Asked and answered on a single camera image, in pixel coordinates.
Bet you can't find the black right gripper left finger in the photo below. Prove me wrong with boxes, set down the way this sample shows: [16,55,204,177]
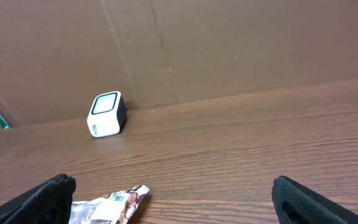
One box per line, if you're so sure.
[0,174,76,224]

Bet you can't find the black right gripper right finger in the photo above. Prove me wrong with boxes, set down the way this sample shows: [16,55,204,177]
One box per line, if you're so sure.
[272,175,358,224]

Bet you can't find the beige snack pouch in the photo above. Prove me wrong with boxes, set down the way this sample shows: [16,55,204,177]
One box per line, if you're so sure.
[68,185,150,224]

